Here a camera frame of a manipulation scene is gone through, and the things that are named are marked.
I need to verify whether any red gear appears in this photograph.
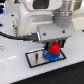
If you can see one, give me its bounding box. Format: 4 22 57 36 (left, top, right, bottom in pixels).
48 41 60 53

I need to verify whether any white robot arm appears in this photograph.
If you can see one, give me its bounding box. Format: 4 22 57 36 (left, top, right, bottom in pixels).
18 0 83 43

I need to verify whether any black framed peg base plate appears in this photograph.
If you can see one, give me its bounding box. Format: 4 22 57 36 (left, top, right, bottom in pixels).
24 49 68 69

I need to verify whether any blue gear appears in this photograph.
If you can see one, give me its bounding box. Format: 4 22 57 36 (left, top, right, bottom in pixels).
43 50 60 61

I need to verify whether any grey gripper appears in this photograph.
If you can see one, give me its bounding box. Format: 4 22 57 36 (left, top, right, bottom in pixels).
35 19 75 52

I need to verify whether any black cable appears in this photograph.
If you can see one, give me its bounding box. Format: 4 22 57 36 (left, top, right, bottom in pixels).
0 31 39 43

